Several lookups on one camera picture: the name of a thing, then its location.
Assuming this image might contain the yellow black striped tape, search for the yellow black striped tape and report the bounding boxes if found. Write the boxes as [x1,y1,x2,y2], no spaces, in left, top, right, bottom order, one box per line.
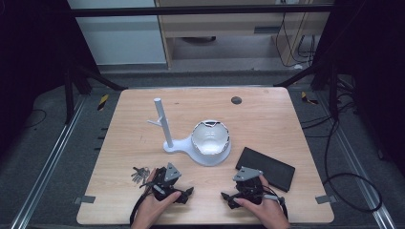
[96,94,110,112]
[300,91,319,106]

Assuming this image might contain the grey tape patch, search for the grey tape patch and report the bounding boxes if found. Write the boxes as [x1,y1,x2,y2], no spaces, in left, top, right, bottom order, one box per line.
[74,195,96,205]
[314,194,338,205]

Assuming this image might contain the black curtain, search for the black curtain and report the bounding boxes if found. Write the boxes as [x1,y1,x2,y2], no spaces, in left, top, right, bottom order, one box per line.
[0,0,98,156]
[309,0,405,177]

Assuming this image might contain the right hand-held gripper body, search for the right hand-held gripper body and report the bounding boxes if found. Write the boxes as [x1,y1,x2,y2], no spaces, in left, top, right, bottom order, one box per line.
[232,166,266,206]

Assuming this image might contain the light wooden desk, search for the light wooden desk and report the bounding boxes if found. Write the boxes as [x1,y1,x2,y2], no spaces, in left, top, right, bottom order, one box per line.
[155,0,335,70]

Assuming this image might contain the aluminium floor rail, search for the aluminium floor rail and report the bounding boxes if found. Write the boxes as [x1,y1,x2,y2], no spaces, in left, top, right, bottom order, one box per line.
[314,92,397,229]
[11,94,87,229]

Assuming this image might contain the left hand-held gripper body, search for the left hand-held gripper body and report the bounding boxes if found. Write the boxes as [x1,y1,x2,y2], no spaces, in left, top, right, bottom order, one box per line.
[141,162,189,204]

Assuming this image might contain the white key holder stand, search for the white key holder stand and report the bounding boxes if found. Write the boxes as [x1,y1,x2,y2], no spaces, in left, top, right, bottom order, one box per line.
[146,97,232,167]

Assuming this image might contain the black hanging desk cables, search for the black hanging desk cables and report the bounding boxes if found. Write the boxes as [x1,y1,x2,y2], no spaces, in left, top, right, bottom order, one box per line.
[275,12,317,69]

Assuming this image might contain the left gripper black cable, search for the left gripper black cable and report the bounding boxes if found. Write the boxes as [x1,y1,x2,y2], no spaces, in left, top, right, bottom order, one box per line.
[129,182,166,227]

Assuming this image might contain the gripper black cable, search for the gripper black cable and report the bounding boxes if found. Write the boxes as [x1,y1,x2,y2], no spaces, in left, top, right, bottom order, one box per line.
[129,182,166,227]
[262,185,289,221]

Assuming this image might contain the black cable loop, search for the black cable loop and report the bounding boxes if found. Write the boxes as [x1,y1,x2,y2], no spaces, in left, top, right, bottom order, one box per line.
[322,117,383,214]

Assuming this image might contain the white jagged rim bowl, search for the white jagged rim bowl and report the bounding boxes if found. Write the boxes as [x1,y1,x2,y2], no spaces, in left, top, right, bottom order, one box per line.
[190,119,231,156]

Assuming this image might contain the black wallet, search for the black wallet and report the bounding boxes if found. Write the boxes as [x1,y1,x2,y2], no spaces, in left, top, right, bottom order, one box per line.
[235,146,296,193]

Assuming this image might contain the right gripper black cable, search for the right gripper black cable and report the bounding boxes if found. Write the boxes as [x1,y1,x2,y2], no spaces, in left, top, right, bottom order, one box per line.
[262,185,289,221]

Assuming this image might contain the black metal stand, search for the black metal stand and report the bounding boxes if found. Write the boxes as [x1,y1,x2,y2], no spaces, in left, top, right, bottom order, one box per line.
[62,61,129,126]
[273,60,341,121]

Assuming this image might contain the black horizontal frame bar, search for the black horizontal frame bar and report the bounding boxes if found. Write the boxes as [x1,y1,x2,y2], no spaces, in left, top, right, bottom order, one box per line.
[68,3,335,17]

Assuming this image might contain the person's left hand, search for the person's left hand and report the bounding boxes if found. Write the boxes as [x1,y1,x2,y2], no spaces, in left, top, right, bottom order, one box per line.
[131,167,182,229]

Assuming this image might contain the white cabinet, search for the white cabinet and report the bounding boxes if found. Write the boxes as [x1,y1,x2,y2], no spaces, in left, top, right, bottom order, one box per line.
[67,0,167,66]

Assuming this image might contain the person's right hand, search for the person's right hand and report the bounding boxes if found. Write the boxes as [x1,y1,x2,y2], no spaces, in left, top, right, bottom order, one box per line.
[233,175,291,229]

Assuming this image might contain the bunch of metal keys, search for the bunch of metal keys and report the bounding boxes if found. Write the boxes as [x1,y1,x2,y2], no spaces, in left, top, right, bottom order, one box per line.
[131,166,151,185]

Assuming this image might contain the thin black floor cable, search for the thin black floor cable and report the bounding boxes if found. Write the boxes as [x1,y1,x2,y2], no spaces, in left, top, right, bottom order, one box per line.
[18,109,48,130]

